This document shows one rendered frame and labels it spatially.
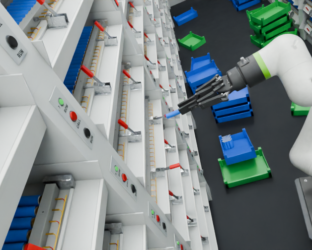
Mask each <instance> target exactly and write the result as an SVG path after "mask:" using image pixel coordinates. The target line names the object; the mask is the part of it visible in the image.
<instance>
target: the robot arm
mask: <svg viewBox="0 0 312 250"><path fill-rule="evenodd" d="M240 59H241V61H239V62H238V63H237V65H238V68H237V67H234V68H232V69H230V70H229V71H227V75H225V76H222V77H221V76H219V75H218V74H216V75H215V76H214V77H213V78H212V79H211V80H209V81H208V82H206V83H205V84H203V85H202V86H200V87H199V88H197V89H196V90H195V92H196V93H195V94H194V95H193V96H192V97H190V98H188V99H186V100H184V101H183V102H181V103H179V104H177V106H178V107H179V109H178V110H179V112H180V113H181V114H182V115H184V114H186V113H187V112H189V111H192V110H194V109H196V108H198V107H200V108H201V109H202V110H203V109H206V108H208V107H211V106H213V105H216V104H218V103H221V102H227V101H228V100H229V98H228V96H229V94H231V93H232V92H233V91H240V90H242V89H244V88H246V87H247V86H246V85H247V84H248V86H249V87H250V88H251V87H253V86H255V85H257V84H259V83H261V82H263V81H265V80H267V79H269V78H271V77H273V76H275V75H276V76H278V77H279V78H280V80H281V82H282V84H283V86H284V88H285V90H286V92H287V94H288V97H289V98H290V100H291V101H292V102H293V103H295V104H296V105H298V106H301V107H311V108H310V111H309V113H308V116H307V118H306V121H305V123H304V125H303V127H302V130H301V132H300V134H299V136H298V138H297V139H296V141H295V143H294V145H293V147H292V149H291V150H290V153H289V158H290V161H291V163H292V164H293V165H294V166H295V167H296V168H298V169H299V170H301V171H303V172H304V173H306V174H307V175H309V176H311V177H312V57H311V55H310V53H309V51H308V49H307V47H306V45H305V43H304V41H303V40H302V39H301V38H300V37H299V36H297V35H294V34H284V35H280V36H278V37H276V38H275V39H274V40H273V41H272V42H270V43H269V44H268V45H267V46H265V47H264V48H262V49H261V50H259V51H258V52H256V53H254V54H252V55H250V56H249V57H246V58H243V57H241V58H240Z"/></svg>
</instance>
